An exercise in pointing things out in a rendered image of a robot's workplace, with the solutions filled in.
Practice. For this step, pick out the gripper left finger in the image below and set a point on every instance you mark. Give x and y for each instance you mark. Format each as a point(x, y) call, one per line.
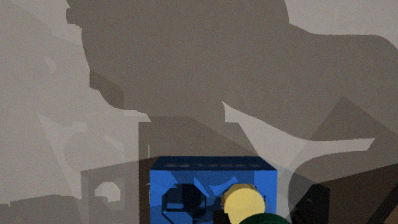
point(219, 217)

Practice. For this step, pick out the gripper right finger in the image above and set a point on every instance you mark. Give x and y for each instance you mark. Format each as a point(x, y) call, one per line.
point(304, 216)

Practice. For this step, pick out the blue tube rack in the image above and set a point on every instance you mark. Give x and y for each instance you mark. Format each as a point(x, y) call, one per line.
point(194, 185)

